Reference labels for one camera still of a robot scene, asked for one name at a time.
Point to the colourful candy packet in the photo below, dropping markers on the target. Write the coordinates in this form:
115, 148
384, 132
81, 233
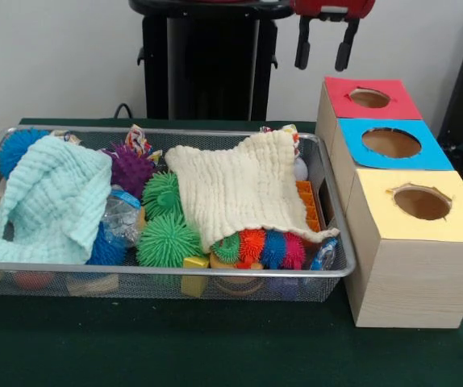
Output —
136, 139

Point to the wooden box with three holes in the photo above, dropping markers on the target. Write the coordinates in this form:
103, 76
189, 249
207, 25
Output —
417, 290

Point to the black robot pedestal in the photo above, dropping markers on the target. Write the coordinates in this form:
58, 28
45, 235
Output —
215, 60

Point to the purple spiky ball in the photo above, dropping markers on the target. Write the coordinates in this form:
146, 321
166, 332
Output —
128, 169

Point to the multicolour spiky caterpillar toy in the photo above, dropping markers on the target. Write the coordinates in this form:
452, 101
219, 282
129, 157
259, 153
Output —
274, 250

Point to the green spiky ball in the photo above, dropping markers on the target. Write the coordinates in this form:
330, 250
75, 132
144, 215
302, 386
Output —
167, 242
161, 195

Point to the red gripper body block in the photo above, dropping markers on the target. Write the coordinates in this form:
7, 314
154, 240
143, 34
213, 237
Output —
332, 7

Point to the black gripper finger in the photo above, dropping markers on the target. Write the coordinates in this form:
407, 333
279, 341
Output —
303, 52
346, 48

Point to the blue spiky ball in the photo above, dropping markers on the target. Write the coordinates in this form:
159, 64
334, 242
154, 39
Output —
11, 151

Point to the mint green cloth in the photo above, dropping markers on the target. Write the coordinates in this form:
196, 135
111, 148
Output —
46, 193

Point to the shallow mesh bin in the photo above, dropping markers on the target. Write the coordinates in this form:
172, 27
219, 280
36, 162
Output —
94, 282

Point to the cream waffle cloth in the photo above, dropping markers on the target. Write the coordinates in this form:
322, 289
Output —
239, 189

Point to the yellow wooden block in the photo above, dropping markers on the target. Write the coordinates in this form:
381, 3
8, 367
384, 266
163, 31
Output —
194, 263

